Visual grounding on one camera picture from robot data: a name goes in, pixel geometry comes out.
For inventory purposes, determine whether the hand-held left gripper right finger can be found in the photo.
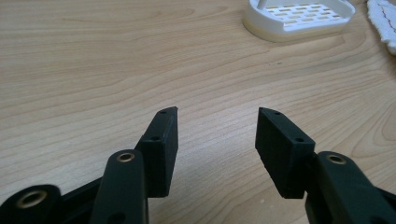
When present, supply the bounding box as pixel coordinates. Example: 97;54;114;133
254;106;317;200

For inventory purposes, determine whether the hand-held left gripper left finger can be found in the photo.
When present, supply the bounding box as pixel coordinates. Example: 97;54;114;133
134;105;180;199

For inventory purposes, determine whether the white soap dish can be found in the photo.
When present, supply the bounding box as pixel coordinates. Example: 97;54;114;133
242;0;357;43

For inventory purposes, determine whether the white cloth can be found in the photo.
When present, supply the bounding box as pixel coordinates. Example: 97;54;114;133
366;0;396;56

